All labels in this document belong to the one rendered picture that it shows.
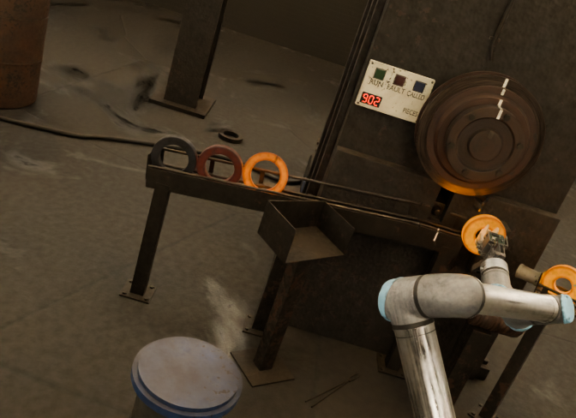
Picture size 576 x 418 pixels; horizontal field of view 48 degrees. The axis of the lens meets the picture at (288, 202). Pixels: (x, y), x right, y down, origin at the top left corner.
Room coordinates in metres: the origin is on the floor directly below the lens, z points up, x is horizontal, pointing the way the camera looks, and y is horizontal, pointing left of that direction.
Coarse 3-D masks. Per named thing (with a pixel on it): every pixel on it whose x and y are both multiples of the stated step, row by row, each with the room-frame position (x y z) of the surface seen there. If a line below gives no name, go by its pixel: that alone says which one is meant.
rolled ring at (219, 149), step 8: (208, 152) 2.33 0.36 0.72; (216, 152) 2.34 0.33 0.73; (224, 152) 2.34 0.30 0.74; (232, 152) 2.34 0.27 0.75; (200, 160) 2.33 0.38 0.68; (232, 160) 2.34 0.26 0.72; (240, 160) 2.35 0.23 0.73; (200, 168) 2.33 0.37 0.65; (240, 168) 2.34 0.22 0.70; (208, 176) 2.34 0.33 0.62; (232, 176) 2.34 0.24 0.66; (240, 176) 2.35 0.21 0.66
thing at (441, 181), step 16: (464, 80) 2.36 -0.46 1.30; (480, 80) 2.36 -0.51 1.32; (496, 80) 2.37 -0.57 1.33; (512, 80) 2.38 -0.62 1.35; (448, 96) 2.36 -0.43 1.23; (528, 96) 2.38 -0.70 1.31; (432, 112) 2.36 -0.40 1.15; (544, 128) 2.38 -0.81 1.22; (432, 176) 2.36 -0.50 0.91; (464, 192) 2.37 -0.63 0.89; (480, 192) 2.38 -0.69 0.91; (496, 192) 2.38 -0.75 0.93
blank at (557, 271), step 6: (552, 270) 2.27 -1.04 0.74; (558, 270) 2.27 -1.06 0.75; (564, 270) 2.26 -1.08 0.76; (570, 270) 2.25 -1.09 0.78; (546, 276) 2.28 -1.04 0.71; (552, 276) 2.27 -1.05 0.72; (558, 276) 2.26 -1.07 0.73; (564, 276) 2.25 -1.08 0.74; (570, 276) 2.24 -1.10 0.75; (546, 282) 2.27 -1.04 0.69; (552, 282) 2.26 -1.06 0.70; (570, 282) 2.24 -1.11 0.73; (552, 288) 2.26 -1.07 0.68; (552, 294) 2.25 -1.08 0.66; (564, 294) 2.24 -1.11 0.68; (570, 294) 2.23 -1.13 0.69
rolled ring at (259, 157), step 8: (264, 152) 2.40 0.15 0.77; (248, 160) 2.38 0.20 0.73; (256, 160) 2.38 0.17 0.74; (272, 160) 2.39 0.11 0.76; (280, 160) 2.40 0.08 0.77; (248, 168) 2.37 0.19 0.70; (280, 168) 2.39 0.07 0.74; (248, 176) 2.36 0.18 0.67; (280, 176) 2.38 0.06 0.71; (248, 184) 2.35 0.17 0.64; (280, 184) 2.37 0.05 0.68
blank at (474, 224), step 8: (480, 216) 2.18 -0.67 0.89; (488, 216) 2.18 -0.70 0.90; (472, 224) 2.17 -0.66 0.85; (480, 224) 2.17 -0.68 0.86; (496, 224) 2.17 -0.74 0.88; (464, 232) 2.17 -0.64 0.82; (472, 232) 2.17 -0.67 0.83; (504, 232) 2.18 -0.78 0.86; (464, 240) 2.17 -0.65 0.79; (472, 240) 2.17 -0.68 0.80; (472, 248) 2.17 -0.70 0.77
